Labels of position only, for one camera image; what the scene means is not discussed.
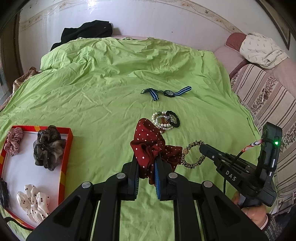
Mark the red white polka-dot scrunchie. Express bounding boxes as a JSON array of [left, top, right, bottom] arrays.
[[130, 118, 183, 185]]

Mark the person's right hand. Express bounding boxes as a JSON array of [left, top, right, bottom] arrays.
[[241, 204, 268, 230]]

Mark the white black-dotted scrunchie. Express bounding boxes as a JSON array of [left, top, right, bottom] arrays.
[[16, 184, 50, 224]]

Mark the red shallow cardboard box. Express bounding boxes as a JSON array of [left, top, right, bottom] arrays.
[[1, 126, 73, 229]]

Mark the dark brown sheer scrunchie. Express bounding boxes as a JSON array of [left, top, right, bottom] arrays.
[[33, 125, 66, 171]]

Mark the black hair clip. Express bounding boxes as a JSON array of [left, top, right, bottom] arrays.
[[0, 178, 9, 208]]

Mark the striped floral sofa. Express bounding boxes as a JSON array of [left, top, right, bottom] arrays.
[[214, 33, 295, 211]]

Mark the red white checkered scrunchie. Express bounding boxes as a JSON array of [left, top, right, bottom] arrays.
[[4, 127, 23, 156]]

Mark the white patterned cloth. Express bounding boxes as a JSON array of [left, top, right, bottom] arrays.
[[239, 32, 289, 69]]

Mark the green bed sheet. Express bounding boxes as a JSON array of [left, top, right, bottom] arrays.
[[0, 37, 263, 241]]

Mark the brown knitted blanket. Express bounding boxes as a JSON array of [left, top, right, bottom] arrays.
[[0, 67, 40, 112]]

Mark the black garment on bed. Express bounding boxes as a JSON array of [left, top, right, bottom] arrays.
[[51, 20, 113, 51]]

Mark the leopard print beaded bracelet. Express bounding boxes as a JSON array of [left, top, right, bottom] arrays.
[[181, 140, 206, 170]]

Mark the black beaded bracelet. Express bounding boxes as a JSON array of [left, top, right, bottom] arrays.
[[165, 110, 181, 129]]

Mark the black camera box green light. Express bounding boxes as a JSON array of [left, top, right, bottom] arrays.
[[258, 122, 282, 176]]

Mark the white pearl bracelet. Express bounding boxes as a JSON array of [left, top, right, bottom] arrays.
[[151, 111, 173, 131]]

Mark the blue striped strap wristwatch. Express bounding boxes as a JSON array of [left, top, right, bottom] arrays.
[[141, 86, 192, 101]]

